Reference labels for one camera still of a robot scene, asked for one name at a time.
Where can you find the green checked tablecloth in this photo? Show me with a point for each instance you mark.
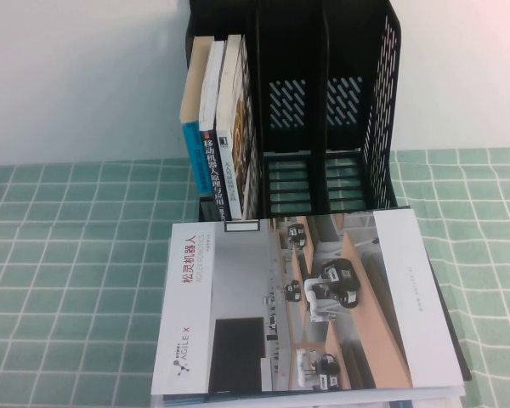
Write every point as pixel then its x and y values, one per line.
pixel 68 276

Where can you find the AgileX robot photo brochure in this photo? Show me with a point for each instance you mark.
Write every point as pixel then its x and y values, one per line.
pixel 238 276

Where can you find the white spine brown cover book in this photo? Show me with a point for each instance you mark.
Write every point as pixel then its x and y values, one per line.
pixel 230 178

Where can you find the black plastic book holder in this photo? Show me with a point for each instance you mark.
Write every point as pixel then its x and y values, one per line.
pixel 293 42

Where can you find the black spine robot book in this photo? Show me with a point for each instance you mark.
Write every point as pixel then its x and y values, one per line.
pixel 214 178

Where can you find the white robot brochure book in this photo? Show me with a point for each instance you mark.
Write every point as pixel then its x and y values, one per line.
pixel 457 348

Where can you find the cyan spine book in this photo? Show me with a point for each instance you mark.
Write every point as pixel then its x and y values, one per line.
pixel 193 161

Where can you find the stack of books and magazines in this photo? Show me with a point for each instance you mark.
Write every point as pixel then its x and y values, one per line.
pixel 323 400

